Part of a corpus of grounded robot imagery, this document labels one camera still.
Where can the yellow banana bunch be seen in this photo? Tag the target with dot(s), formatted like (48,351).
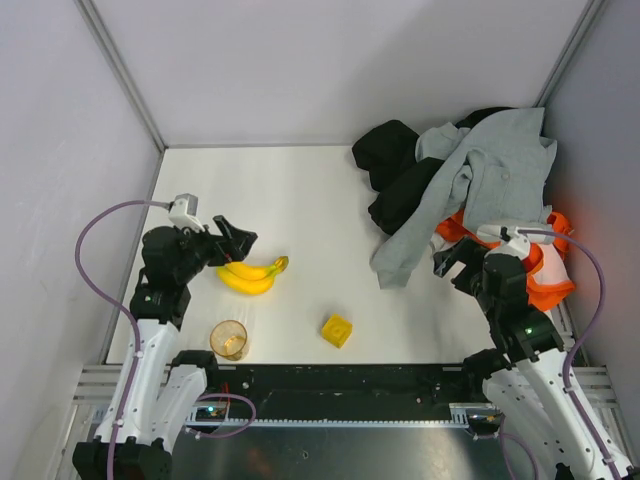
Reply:
(251,280)

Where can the orange transparent cup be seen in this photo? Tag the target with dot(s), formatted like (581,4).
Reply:
(229,340)

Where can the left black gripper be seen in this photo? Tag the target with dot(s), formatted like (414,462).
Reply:
(220,245)

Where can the white cloth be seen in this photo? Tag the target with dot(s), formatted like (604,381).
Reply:
(543,258)

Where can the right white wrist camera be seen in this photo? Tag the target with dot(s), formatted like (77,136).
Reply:
(511,241)

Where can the white cable duct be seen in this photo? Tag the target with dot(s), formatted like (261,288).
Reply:
(325,422)

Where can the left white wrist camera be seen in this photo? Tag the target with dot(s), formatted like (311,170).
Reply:
(183,213)

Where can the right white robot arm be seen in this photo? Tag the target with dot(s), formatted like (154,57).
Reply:
(547,427)

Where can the right corner aluminium post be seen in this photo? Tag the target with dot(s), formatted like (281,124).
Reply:
(586,22)

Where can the black cloth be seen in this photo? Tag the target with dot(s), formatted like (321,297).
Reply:
(423,179)

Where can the left corner aluminium post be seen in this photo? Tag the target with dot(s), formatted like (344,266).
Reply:
(110,51)

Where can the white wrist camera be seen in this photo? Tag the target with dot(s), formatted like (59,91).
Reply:
(183,213)
(511,241)

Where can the grey hooded sweatshirt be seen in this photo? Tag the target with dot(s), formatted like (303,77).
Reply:
(521,147)

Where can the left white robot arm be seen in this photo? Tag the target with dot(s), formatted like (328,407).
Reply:
(158,386)

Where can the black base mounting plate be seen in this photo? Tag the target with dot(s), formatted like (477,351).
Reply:
(356,392)

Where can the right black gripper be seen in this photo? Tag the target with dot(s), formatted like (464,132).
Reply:
(460,265)

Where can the yellow toy block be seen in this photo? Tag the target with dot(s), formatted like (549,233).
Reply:
(336,331)

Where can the orange cloth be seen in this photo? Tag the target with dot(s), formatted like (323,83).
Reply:
(548,283)

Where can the corner aluminium post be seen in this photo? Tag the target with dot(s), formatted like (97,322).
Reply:
(586,22)
(110,51)

